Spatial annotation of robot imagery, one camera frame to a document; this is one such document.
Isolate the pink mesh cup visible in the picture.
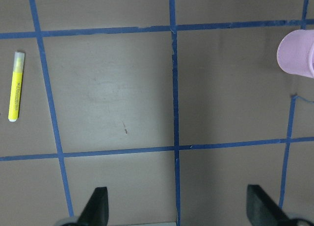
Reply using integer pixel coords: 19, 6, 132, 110
277, 29, 314, 78

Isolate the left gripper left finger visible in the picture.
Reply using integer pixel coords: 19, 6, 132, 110
77, 187, 109, 226

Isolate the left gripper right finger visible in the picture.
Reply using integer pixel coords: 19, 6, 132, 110
246, 184, 294, 226

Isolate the yellow marker pen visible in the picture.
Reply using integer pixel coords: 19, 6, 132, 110
8, 51, 25, 122

